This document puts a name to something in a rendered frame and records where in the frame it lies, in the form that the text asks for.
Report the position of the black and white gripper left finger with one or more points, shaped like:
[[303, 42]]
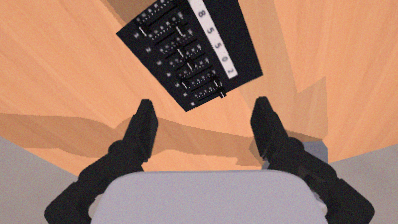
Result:
[[124, 157]]

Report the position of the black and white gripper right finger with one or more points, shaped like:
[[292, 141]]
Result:
[[344, 204]]

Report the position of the black lighting desk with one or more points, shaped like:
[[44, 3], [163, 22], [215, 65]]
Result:
[[213, 42]]

